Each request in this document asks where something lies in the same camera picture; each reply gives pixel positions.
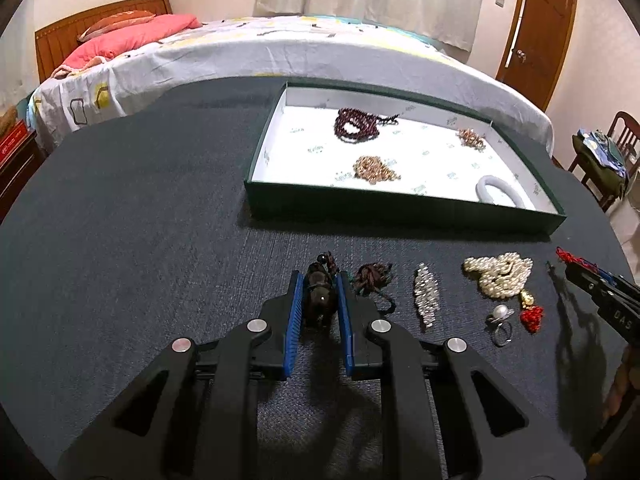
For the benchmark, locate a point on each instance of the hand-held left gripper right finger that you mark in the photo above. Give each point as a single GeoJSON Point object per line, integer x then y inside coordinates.
{"type": "Point", "coordinates": [345, 325]}

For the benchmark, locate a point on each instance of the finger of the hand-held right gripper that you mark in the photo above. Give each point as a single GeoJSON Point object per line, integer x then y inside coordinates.
{"type": "Point", "coordinates": [625, 286]}
{"type": "Point", "coordinates": [587, 282]}

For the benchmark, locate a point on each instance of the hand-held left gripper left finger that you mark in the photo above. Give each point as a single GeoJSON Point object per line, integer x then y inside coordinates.
{"type": "Point", "coordinates": [296, 325]}

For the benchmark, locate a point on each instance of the red tassel gold charm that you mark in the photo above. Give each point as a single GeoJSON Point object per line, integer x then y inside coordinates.
{"type": "Point", "coordinates": [567, 256]}
{"type": "Point", "coordinates": [532, 317]}

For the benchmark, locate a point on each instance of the white jade bangle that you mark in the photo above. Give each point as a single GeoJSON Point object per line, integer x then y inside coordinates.
{"type": "Point", "coordinates": [487, 182]}

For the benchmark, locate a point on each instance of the green tray box white lining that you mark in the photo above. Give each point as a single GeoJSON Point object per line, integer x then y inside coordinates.
{"type": "Point", "coordinates": [310, 150]}

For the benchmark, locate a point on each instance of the person's right hand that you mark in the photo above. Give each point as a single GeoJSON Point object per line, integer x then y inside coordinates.
{"type": "Point", "coordinates": [622, 385]}

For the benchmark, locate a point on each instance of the silver crystal brooch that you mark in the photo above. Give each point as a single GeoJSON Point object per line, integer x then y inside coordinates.
{"type": "Point", "coordinates": [427, 295]}

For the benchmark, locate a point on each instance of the pile of clothes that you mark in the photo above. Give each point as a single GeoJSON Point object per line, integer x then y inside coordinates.
{"type": "Point", "coordinates": [600, 155]}

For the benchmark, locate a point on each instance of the wooden chair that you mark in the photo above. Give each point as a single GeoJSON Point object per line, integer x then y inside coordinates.
{"type": "Point", "coordinates": [625, 127]}

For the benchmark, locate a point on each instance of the brown wooden door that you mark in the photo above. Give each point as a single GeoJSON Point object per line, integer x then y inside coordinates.
{"type": "Point", "coordinates": [542, 25]}

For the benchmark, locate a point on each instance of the bed with patterned sheet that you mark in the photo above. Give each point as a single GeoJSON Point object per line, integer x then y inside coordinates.
{"type": "Point", "coordinates": [250, 50]}

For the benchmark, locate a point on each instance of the wooden nightstand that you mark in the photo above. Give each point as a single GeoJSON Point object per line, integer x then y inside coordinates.
{"type": "Point", "coordinates": [17, 180]}

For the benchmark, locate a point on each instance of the pink pillow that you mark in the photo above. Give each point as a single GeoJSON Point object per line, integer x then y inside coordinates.
{"type": "Point", "coordinates": [130, 35]}

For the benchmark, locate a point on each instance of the red box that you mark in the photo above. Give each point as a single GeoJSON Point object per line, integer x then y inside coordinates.
{"type": "Point", "coordinates": [11, 142]}

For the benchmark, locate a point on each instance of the brown patterned pillow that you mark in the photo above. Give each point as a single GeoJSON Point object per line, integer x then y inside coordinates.
{"type": "Point", "coordinates": [115, 22]}

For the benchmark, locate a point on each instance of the brown teddy bear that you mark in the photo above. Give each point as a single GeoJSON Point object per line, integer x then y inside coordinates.
{"type": "Point", "coordinates": [7, 120]}

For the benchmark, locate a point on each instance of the wooden headboard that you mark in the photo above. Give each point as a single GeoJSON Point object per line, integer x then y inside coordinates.
{"type": "Point", "coordinates": [55, 40]}

